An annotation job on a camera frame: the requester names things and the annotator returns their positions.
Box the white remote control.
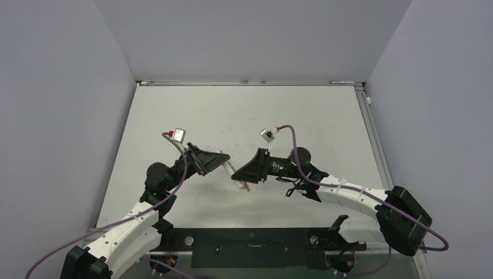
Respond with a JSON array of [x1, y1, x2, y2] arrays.
[[223, 160, 248, 189]]

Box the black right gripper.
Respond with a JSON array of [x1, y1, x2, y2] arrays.
[[233, 147, 303, 183]]

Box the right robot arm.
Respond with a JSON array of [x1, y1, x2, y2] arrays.
[[231, 147, 433, 256]]

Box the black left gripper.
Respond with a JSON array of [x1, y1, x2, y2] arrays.
[[165, 142, 229, 192]]

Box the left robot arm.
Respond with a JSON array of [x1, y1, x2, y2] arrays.
[[60, 142, 230, 278]]

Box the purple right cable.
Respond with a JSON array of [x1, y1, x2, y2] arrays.
[[276, 124, 450, 253]]

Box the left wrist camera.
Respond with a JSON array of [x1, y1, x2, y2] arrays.
[[168, 128, 186, 144]]

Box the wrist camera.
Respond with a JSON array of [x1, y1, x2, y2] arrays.
[[259, 127, 278, 143], [168, 128, 186, 144]]

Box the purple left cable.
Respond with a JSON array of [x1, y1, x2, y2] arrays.
[[25, 132, 190, 279]]

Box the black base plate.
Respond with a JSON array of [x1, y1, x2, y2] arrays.
[[152, 228, 367, 269]]

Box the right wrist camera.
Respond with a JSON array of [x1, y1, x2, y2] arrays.
[[259, 127, 278, 143]]

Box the purple cable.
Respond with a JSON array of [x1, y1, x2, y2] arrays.
[[276, 124, 450, 253], [25, 132, 190, 279]]

